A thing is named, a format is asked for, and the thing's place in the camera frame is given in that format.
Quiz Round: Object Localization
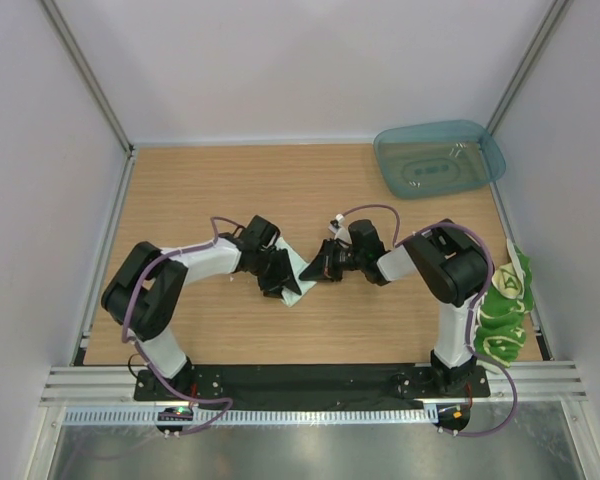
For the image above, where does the white slotted cable duct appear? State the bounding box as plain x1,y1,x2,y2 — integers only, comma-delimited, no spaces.
63,404,438,427

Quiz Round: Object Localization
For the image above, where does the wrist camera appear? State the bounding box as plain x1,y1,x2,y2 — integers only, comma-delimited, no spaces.
237,215,280,251
348,219,387,262

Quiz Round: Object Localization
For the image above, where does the light mint green towel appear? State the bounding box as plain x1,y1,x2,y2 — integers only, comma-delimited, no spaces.
275,237,317,308

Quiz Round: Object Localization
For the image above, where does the left aluminium frame post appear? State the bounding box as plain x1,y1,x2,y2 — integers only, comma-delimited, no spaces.
38,0,134,157

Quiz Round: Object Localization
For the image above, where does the aluminium front rail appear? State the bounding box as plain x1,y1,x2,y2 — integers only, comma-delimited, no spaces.
39,361,587,407

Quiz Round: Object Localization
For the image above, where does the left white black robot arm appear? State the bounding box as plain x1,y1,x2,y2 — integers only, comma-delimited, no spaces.
101,232,303,400

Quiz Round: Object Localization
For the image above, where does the aluminium frame post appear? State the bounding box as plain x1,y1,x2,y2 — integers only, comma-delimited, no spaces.
486,0,573,136
38,0,134,157

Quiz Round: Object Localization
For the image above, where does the right aluminium frame post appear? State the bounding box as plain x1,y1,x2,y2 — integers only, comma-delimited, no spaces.
486,0,573,136

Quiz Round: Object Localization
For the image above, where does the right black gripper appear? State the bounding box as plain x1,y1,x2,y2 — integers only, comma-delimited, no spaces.
301,237,367,282

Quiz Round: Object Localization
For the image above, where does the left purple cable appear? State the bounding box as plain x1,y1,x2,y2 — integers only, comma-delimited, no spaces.
120,215,236,434

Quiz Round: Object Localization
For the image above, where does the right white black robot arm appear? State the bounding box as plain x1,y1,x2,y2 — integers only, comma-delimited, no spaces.
299,218,493,396

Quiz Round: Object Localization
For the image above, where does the teal transparent plastic basin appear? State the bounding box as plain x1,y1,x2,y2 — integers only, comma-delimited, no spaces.
373,120,506,200

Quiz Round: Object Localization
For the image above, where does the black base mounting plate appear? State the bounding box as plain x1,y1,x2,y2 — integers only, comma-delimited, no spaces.
134,363,490,410

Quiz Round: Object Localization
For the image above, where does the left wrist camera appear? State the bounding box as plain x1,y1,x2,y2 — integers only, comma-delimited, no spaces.
237,215,280,251

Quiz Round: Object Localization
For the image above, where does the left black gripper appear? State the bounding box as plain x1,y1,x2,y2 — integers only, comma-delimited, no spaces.
250,248,300,300

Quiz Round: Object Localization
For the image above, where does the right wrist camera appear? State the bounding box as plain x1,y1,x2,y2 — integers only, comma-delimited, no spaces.
348,219,387,262

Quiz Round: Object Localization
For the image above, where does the green patterned towel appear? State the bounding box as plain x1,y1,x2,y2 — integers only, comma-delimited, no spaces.
474,239,534,374

